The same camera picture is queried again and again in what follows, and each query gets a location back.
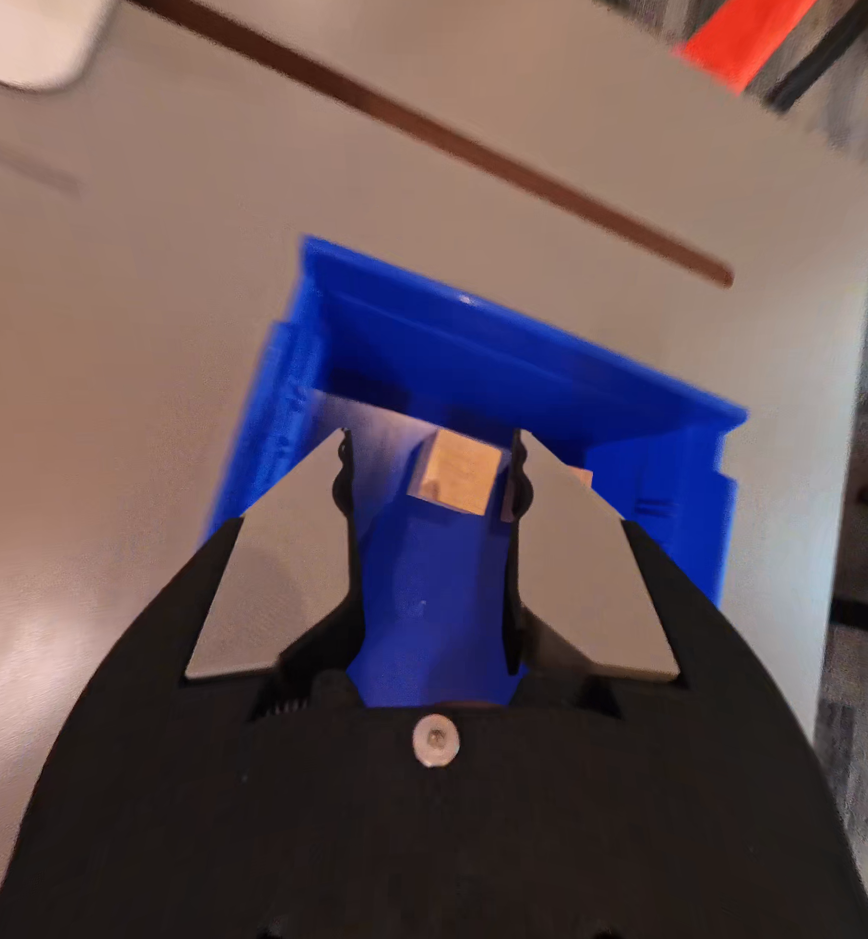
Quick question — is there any white document stand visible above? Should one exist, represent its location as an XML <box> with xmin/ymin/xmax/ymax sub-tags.
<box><xmin>0</xmin><ymin>0</ymin><xmax>115</xmax><ymax>92</ymax></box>

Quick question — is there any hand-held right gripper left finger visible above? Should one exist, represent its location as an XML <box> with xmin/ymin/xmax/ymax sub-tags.
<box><xmin>184</xmin><ymin>427</ymin><xmax>365</xmax><ymax>679</ymax></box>

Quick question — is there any orange traffic cone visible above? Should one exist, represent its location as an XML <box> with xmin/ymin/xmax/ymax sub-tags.
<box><xmin>672</xmin><ymin>0</ymin><xmax>820</xmax><ymax>92</ymax></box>

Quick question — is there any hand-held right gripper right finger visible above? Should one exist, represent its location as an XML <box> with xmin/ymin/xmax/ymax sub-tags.
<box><xmin>503</xmin><ymin>427</ymin><xmax>681</xmax><ymax>679</ymax></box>

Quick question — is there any blue plastic bin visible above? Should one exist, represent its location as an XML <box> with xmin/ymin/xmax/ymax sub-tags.
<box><xmin>199</xmin><ymin>235</ymin><xmax>751</xmax><ymax>709</ymax></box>

